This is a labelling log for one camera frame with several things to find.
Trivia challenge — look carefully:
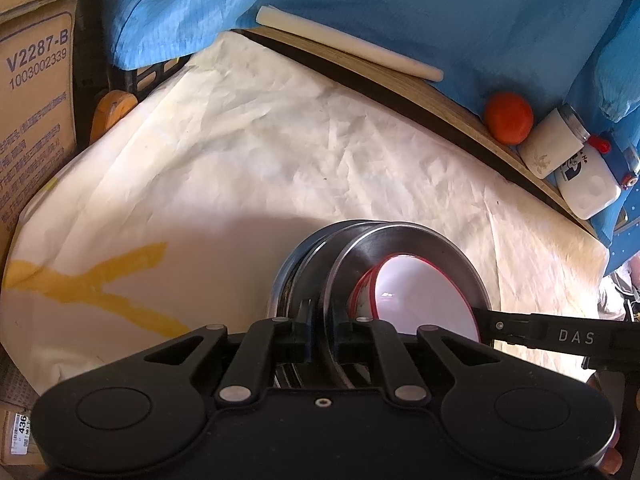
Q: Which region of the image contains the black plastic crate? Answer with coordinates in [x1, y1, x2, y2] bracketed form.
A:
[75, 55, 191, 146]

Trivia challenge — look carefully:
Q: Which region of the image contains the white bottle blue lid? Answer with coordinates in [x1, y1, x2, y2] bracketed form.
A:
[555, 132, 640, 220]

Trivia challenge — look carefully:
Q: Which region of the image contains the red tomato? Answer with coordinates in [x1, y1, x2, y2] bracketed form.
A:
[484, 91, 534, 146]

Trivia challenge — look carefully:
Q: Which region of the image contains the wooden shelf board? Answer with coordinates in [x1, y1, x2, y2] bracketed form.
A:
[235, 27, 598, 236]

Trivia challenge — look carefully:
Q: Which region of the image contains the orange round object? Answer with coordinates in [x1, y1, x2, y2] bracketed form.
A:
[92, 90, 138, 141]

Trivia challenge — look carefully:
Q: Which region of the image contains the pale yellow paper sheet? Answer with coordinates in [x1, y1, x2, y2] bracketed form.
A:
[2, 30, 611, 396]

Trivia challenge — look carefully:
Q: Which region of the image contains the person's right hand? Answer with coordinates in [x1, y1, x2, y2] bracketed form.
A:
[597, 452, 623, 476]

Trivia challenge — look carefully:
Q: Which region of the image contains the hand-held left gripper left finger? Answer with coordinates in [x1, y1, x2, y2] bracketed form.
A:
[142, 299, 321, 408]

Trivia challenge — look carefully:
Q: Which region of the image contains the labelled brown cardboard box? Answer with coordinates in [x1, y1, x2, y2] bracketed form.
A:
[0, 355, 46, 466]

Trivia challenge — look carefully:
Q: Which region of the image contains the blue polka dot cloth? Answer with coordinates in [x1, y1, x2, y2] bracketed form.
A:
[592, 180, 640, 276]

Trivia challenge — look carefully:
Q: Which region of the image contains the white thermos steel lid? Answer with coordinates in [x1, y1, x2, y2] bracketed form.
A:
[517, 103, 592, 179]

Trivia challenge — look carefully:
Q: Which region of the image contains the steel bowl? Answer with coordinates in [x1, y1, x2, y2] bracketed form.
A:
[327, 222, 493, 391]

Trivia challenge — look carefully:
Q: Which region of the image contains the white foam roll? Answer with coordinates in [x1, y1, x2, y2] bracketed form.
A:
[256, 5, 445, 82]

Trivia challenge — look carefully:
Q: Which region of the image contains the steel plate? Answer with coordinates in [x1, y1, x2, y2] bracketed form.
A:
[270, 222, 351, 391]
[280, 221, 371, 391]
[292, 221, 386, 321]

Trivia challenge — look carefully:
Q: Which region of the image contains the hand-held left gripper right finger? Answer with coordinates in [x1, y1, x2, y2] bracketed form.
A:
[332, 305, 496, 407]

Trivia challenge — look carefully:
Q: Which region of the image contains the blue garment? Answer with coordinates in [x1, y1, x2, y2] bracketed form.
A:
[102, 0, 640, 121]

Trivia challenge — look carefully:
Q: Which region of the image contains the printed brown cardboard box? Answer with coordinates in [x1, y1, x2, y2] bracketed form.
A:
[0, 0, 81, 261]

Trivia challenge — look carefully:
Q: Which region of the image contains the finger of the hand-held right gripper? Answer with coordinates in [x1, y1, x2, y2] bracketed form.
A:
[469, 306, 538, 352]

